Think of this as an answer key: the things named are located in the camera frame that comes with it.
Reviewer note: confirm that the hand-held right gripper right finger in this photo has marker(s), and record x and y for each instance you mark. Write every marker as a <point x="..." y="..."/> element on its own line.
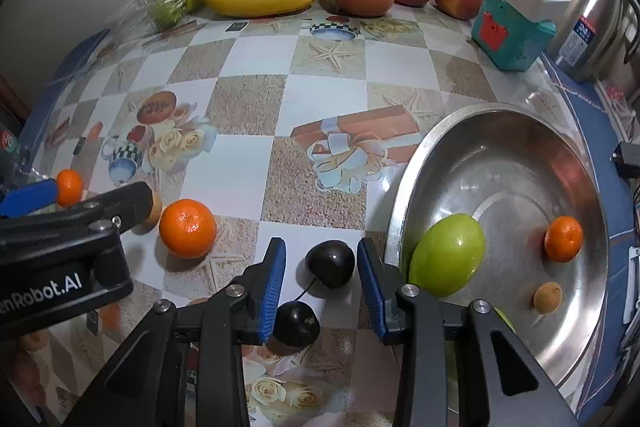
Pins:
<point x="372" y="292"/>

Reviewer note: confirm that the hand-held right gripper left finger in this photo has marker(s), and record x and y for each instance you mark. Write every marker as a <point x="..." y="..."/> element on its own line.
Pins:
<point x="272" y="287"/>

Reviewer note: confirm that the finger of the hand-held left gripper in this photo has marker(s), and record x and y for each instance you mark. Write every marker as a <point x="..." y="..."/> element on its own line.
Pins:
<point x="27" y="199"/>
<point x="100" y="212"/>

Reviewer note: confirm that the orange mandarin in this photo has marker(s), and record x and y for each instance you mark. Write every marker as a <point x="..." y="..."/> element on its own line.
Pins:
<point x="70" y="187"/>
<point x="563" y="238"/>
<point x="187" y="228"/>

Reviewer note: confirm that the dark purple plum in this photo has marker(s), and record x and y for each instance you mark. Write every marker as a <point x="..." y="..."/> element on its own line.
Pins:
<point x="330" y="264"/>
<point x="296" y="323"/>

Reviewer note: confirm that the brown kiwi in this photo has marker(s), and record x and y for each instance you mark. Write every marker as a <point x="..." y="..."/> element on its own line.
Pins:
<point x="156" y="212"/>
<point x="547" y="298"/>

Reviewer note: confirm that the stainless steel bowl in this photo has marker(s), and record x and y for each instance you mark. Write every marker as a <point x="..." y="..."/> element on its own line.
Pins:
<point x="500" y="187"/>

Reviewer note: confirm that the printed checkered tablecloth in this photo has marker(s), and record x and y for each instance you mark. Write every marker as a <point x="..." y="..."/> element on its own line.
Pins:
<point x="325" y="97"/>

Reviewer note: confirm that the teal plastic box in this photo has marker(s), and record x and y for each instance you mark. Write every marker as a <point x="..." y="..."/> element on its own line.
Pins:
<point x="505" y="37"/>

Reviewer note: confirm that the black charger adapter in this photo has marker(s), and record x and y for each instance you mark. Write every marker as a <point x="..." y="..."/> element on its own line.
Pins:
<point x="627" y="159"/>

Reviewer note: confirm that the pink plastic bag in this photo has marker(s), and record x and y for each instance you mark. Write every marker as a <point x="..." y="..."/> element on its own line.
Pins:
<point x="620" y="99"/>

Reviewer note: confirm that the steel kettle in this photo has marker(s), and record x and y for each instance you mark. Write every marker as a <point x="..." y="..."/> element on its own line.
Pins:
<point x="595" y="27"/>

